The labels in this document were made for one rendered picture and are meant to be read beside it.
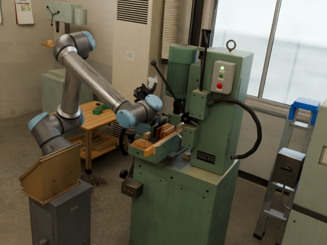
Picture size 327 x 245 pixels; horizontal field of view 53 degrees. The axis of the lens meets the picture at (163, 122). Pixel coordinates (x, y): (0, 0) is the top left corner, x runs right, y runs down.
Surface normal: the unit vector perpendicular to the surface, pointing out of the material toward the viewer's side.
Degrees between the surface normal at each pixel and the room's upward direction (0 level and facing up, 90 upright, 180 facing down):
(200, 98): 90
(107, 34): 90
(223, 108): 90
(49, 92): 90
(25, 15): 80
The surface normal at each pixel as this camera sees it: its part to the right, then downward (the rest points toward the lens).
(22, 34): 0.81, 0.28
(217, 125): -0.50, 0.28
